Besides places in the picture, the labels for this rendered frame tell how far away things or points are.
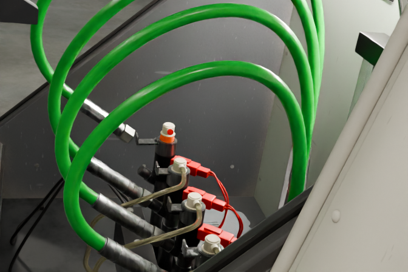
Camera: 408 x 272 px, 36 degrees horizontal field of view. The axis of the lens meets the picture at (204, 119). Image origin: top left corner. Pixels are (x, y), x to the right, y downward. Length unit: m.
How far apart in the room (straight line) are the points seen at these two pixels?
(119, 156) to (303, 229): 0.75
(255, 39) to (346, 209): 0.75
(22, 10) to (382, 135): 0.29
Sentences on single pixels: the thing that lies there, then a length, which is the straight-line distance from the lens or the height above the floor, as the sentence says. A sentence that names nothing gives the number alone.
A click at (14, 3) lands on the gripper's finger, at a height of 1.44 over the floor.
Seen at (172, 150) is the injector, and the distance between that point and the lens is 0.85.
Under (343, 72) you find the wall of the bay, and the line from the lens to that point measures 0.99.
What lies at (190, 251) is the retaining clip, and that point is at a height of 1.12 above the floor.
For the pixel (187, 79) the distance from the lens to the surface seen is 0.55.
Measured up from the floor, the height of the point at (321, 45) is 1.27.
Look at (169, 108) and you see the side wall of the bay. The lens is 1.18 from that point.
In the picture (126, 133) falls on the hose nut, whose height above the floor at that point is 1.13.
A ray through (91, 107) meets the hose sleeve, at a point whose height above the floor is 1.17.
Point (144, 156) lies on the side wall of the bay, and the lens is 1.22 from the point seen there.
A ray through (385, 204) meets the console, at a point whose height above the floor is 1.30.
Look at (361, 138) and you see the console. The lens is 0.47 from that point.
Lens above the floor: 1.50
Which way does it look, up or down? 24 degrees down
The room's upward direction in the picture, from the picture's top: 9 degrees clockwise
